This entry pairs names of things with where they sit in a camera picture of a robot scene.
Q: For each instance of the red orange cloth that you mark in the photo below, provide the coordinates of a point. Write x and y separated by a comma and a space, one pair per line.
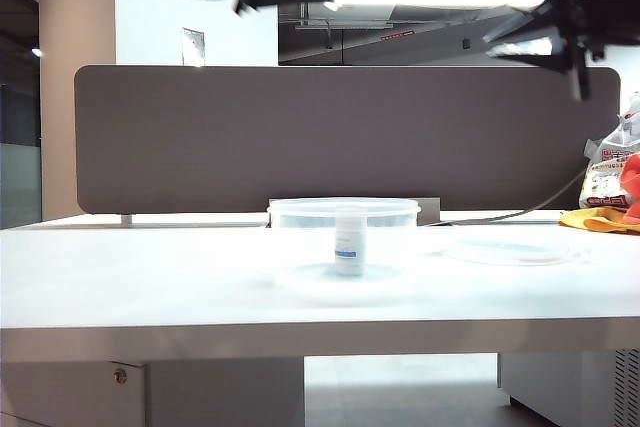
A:
632, 182

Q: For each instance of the small black ceiling fixture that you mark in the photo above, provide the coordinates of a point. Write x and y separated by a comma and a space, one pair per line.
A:
466, 42

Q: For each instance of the round drawer lock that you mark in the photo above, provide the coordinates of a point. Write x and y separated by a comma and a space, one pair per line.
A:
119, 375

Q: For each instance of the white vented cabinet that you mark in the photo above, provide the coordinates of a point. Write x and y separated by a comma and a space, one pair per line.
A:
565, 387

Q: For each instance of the round clear plastic box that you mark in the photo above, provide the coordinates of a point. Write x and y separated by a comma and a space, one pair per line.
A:
390, 217

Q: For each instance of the white drawer pedestal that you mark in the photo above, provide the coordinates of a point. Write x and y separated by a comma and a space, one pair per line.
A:
210, 392

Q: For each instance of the red ceiling sign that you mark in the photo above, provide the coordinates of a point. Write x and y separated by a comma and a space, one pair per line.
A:
397, 35

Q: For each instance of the yellow cloth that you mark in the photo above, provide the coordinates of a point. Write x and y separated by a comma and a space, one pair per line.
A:
585, 219

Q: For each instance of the metal wall plate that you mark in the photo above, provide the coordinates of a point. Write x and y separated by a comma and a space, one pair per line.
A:
193, 46

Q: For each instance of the round clear lid with clips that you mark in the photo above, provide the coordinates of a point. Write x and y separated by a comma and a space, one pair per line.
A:
500, 249

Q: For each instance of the small round lamp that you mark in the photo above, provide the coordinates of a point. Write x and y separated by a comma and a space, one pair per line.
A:
37, 52

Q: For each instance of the brown fabric desk partition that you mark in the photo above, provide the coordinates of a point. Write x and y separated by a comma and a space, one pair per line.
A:
250, 137

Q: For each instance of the printed clear plastic bag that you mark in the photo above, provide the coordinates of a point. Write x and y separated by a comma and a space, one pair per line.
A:
605, 167

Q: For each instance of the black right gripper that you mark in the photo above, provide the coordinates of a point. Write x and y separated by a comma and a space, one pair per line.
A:
610, 22

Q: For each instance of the small white medicine bottle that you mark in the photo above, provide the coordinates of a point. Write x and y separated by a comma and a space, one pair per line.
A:
348, 262

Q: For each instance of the white partition bracket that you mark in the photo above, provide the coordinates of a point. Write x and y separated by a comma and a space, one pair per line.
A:
127, 220

